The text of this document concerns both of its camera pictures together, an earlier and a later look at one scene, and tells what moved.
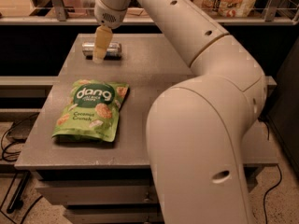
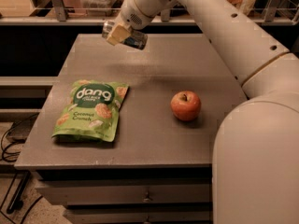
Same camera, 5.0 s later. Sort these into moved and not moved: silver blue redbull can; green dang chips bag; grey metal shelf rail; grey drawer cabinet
Moved: silver blue redbull can
Not moved: grey drawer cabinet; grey metal shelf rail; green dang chips bag
